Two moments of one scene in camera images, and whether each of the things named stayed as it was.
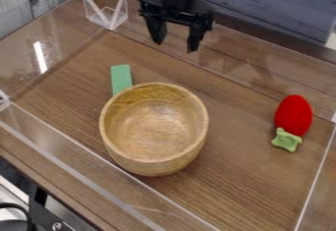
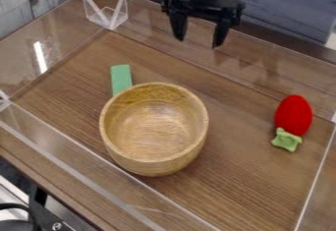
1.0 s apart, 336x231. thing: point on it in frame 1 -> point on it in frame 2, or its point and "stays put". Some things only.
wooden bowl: (154, 127) stays put
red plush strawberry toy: (294, 116) stays put
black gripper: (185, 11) -> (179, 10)
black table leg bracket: (42, 218) stays put
